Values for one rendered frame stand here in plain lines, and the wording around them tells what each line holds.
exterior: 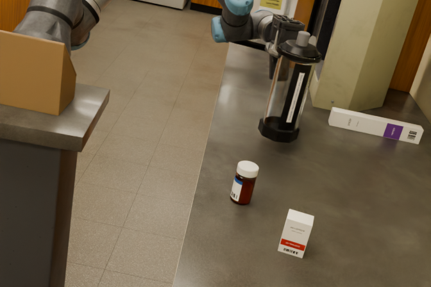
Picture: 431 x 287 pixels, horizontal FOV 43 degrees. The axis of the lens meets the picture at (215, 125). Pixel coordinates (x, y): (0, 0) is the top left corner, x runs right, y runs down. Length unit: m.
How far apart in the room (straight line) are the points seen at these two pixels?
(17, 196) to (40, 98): 0.27
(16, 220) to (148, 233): 1.15
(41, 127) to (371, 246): 0.77
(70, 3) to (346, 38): 0.80
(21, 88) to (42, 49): 0.12
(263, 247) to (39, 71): 0.68
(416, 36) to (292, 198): 1.08
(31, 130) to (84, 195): 1.51
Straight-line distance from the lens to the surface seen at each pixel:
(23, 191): 1.50
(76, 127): 1.35
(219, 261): 0.99
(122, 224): 2.65
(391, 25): 1.79
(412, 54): 2.16
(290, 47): 1.31
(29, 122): 1.36
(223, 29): 1.56
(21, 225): 1.56
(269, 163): 1.34
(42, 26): 1.39
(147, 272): 2.40
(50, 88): 1.38
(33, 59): 1.37
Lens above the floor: 1.54
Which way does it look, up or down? 24 degrees down
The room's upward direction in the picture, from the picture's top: 12 degrees clockwise
